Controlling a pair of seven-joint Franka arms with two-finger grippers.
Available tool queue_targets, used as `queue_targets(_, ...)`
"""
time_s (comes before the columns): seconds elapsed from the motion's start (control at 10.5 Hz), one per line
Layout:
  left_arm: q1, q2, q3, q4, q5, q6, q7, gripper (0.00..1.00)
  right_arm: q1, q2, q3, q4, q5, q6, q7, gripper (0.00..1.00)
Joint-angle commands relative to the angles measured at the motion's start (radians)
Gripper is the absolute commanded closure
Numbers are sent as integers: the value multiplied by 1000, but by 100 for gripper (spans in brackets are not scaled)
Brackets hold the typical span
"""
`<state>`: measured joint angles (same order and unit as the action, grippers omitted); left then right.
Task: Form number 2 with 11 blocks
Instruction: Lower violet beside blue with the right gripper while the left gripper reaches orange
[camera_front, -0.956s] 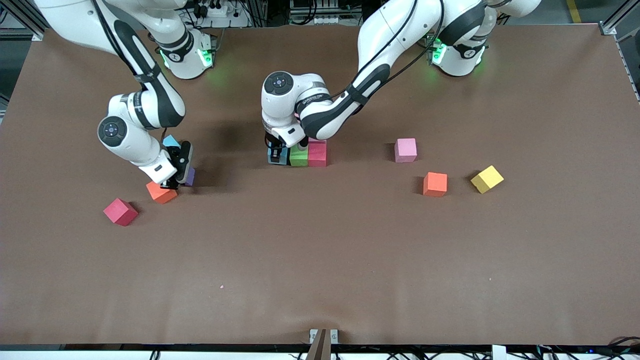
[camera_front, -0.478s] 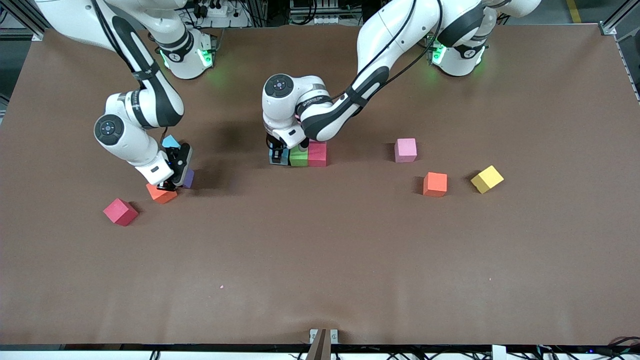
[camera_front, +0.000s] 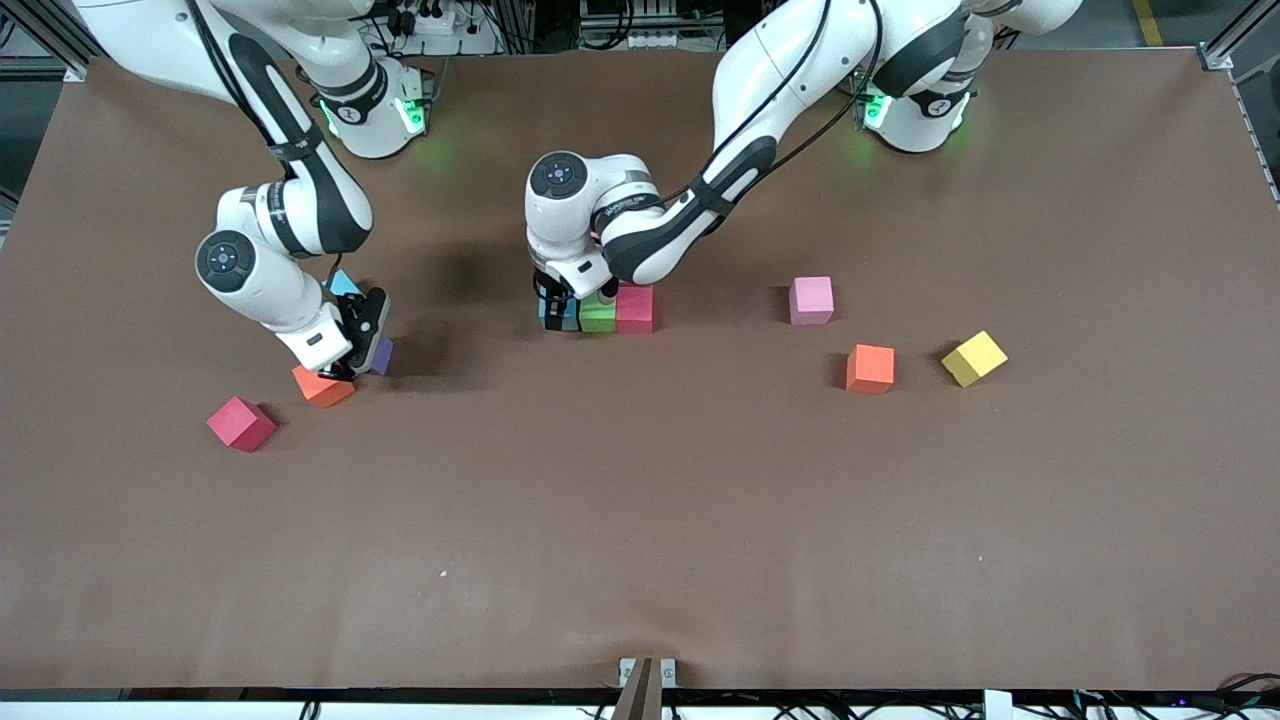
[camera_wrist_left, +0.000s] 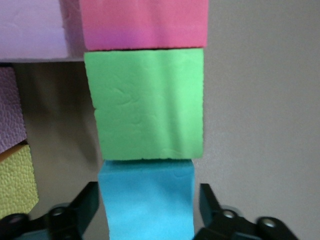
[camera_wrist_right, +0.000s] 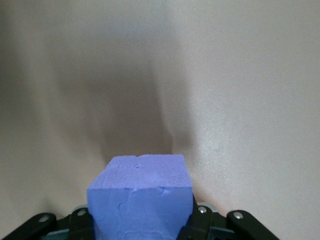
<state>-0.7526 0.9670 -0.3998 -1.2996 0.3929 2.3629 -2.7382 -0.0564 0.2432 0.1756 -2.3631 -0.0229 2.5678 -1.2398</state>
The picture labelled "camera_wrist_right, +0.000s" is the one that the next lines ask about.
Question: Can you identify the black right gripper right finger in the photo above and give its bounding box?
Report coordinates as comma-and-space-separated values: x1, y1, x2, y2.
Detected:
178, 197, 283, 240

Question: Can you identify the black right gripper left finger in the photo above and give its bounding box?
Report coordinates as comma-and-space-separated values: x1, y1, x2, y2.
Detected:
0, 206, 98, 240

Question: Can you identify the purple foam cube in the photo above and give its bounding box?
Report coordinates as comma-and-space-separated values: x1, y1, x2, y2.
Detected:
86, 154, 193, 240

